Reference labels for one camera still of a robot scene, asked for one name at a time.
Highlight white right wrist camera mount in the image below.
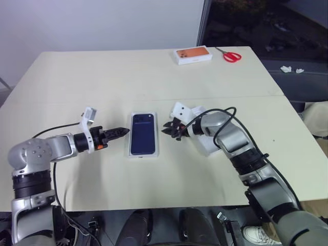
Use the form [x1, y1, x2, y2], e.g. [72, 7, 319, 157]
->
[169, 101, 193, 124]

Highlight dark blue smartphone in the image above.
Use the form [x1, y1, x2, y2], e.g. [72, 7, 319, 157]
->
[130, 112, 157, 155]

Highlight grey door frame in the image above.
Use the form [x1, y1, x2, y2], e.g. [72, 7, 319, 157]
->
[196, 0, 212, 48]

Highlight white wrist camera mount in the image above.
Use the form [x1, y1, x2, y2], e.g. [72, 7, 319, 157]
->
[78, 106, 98, 155]
[169, 101, 193, 124]

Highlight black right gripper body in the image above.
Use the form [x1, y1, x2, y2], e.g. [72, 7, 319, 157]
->
[171, 117, 190, 142]

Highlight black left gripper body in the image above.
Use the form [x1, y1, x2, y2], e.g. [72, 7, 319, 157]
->
[89, 126, 110, 151]

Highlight white sneaker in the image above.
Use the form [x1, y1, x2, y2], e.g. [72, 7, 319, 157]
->
[242, 225, 282, 244]

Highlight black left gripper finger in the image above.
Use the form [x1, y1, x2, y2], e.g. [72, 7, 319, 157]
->
[105, 127, 130, 138]
[107, 133, 128, 142]

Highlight black metal table bracket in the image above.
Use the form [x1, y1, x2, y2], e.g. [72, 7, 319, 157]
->
[216, 211, 243, 246]
[86, 220, 101, 233]

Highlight orange printed phone box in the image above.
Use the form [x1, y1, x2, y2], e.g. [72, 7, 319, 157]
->
[173, 46, 214, 66]

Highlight white phone box lid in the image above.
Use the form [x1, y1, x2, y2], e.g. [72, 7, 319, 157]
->
[191, 106, 225, 157]

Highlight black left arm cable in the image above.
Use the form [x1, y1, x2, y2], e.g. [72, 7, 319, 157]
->
[32, 121, 85, 231]

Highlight bystander beige trousers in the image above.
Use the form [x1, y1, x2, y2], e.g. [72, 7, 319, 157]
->
[302, 101, 328, 139]

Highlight dark metal chair leg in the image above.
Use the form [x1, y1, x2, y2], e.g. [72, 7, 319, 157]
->
[0, 75, 11, 91]

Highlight red handled scissors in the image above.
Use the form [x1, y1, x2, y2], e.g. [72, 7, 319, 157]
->
[214, 47, 242, 63]

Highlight white phone box base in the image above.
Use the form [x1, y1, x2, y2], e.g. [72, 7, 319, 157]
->
[126, 110, 161, 160]

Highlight dark rounded shape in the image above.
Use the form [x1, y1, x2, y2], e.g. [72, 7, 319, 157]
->
[115, 209, 152, 246]
[178, 207, 214, 246]

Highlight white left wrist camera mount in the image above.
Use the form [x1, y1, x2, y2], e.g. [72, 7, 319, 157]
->
[78, 106, 98, 155]

